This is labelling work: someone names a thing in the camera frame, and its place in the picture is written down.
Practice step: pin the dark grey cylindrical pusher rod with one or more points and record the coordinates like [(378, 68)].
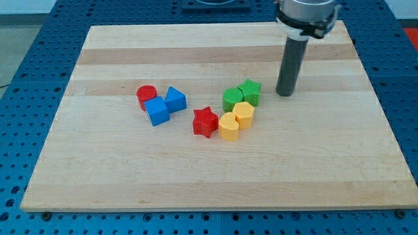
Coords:
[(290, 66)]

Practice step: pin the blue triangle block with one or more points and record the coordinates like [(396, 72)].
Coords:
[(175, 100)]

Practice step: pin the green star block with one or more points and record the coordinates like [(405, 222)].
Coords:
[(251, 91)]

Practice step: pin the green cylinder block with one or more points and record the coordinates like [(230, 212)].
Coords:
[(231, 96)]

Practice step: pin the yellow hexagon block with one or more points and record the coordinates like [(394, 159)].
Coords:
[(244, 113)]

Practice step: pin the yellow heart block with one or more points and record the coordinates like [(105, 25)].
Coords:
[(228, 127)]

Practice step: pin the red star block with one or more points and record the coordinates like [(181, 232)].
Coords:
[(205, 122)]

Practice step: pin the blue cube block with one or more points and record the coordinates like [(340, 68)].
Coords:
[(157, 110)]

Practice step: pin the red cylinder block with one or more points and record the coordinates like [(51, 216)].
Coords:
[(145, 93)]

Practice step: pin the wooden board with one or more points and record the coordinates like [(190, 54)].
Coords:
[(328, 146)]

